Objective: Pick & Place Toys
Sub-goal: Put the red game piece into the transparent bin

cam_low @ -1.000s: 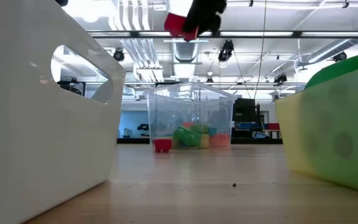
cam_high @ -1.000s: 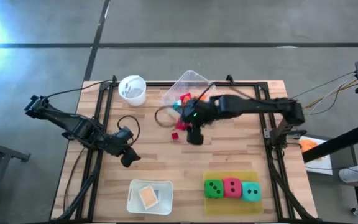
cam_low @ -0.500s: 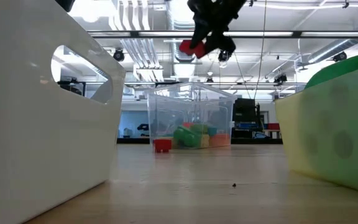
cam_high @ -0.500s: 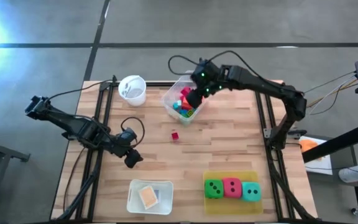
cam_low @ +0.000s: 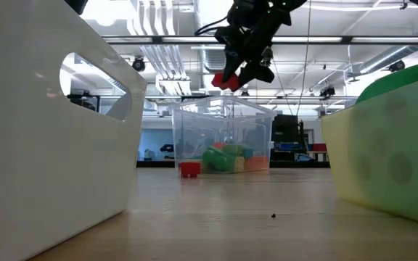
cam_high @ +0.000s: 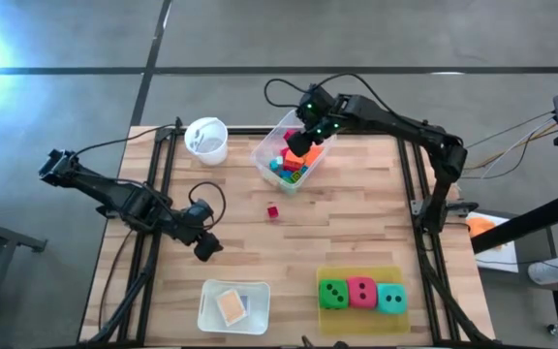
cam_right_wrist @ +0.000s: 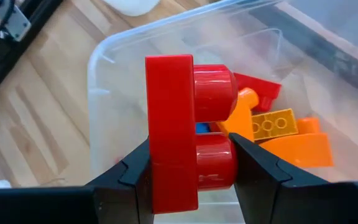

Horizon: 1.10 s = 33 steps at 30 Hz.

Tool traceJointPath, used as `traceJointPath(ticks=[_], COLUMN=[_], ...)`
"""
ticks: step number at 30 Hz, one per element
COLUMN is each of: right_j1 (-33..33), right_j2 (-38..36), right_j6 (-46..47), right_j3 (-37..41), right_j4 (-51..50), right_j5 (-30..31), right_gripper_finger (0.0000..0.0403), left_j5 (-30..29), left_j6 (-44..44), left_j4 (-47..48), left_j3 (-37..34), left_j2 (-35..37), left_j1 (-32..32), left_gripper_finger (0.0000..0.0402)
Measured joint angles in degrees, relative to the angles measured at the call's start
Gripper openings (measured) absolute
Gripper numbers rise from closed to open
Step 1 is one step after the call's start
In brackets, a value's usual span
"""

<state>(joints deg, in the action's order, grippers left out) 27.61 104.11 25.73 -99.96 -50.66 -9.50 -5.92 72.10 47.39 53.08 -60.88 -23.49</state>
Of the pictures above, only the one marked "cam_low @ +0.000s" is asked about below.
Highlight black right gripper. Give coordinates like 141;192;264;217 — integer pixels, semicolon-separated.
221;0;306;89

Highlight large red plastic block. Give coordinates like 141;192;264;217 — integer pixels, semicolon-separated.
210;71;242;93

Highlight clear plastic bin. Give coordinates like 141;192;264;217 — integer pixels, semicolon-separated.
171;95;278;174

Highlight light green plastic block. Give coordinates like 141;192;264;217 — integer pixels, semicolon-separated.
223;144;245;157

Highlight orange-yellow plastic block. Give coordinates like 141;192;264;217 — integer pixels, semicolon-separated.
233;156;246;173

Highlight green foam die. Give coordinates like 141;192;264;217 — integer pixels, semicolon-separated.
353;57;418;228

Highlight white plastic bin with handle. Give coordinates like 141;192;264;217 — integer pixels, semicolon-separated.
0;0;148;261

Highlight black background cabinet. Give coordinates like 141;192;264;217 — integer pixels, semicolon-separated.
271;115;300;144

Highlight black background machine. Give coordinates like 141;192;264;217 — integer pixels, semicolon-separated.
298;119;307;146

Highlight black ceiling fixture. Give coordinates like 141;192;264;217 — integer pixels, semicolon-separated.
388;59;406;73
319;86;337;101

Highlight black round spotlight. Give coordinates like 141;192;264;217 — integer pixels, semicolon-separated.
131;56;147;73

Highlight black background equipment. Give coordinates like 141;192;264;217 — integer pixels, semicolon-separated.
66;92;101;113

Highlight large yellow-green foam toy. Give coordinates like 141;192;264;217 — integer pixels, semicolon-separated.
320;72;418;230

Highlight black frame-mounted camera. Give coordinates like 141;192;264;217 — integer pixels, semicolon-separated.
261;46;274;69

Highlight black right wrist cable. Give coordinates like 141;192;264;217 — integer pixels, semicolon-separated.
194;14;231;37

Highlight black frame crossbar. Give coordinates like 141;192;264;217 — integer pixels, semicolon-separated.
103;35;418;45

